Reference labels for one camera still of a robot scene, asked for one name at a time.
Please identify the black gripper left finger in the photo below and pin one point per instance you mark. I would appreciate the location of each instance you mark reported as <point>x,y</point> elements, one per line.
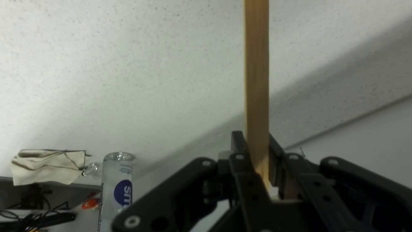
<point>202,193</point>

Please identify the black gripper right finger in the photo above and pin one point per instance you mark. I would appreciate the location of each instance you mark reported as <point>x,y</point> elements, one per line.
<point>352,193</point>

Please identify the wooden spoon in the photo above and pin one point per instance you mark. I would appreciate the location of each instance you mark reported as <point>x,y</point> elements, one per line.
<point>257,85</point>

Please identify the clear plastic water bottle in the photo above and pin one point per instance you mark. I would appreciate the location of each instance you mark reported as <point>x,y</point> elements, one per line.
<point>117,188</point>

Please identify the beige cloth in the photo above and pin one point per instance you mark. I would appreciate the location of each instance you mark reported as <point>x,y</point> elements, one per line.
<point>43,167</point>

